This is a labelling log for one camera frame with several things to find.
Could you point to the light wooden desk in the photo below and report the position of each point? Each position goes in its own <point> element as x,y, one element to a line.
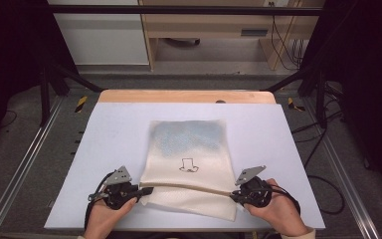
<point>212,25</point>

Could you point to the person's right hand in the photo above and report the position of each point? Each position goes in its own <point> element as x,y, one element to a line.
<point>278,212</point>

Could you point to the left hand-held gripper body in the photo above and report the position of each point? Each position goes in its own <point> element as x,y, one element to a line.
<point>121,194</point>

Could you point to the person's left hand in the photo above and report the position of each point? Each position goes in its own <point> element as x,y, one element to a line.
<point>102,219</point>

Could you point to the pale blue table mat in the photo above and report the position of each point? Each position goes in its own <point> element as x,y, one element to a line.
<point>112,139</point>

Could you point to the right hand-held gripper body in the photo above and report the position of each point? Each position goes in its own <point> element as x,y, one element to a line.
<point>255,192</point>

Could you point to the black horizontal frame bar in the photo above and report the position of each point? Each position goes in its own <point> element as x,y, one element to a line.
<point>179,10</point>

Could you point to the white cabinet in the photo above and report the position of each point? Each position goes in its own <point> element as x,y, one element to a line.
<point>102,40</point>

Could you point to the black metal stand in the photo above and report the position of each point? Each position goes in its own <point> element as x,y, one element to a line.
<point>44,96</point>
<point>321,99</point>

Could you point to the dark curtain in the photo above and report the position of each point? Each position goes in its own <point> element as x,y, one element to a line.
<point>6,66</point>
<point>371,83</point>

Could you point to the wooden table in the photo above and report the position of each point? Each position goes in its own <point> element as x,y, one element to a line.
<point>165,96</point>

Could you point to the white mesh laundry bag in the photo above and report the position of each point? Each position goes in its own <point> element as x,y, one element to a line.
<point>187,149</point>

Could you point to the aluminium floor rail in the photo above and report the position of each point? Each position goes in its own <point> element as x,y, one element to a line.
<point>23,159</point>
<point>344,172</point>

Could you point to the grey desk label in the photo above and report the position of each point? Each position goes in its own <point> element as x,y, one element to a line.
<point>254,32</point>

